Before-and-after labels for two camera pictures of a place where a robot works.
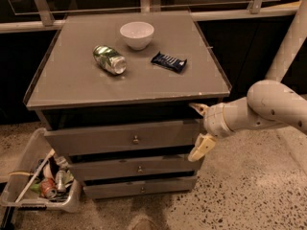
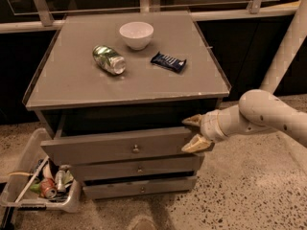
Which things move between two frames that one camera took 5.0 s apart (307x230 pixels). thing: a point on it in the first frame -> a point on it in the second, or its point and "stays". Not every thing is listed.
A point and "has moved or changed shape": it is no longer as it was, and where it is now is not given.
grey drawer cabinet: (118, 94) stays
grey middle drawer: (79, 171) stays
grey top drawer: (174, 137) has moved or changed shape
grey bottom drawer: (97, 190) stays
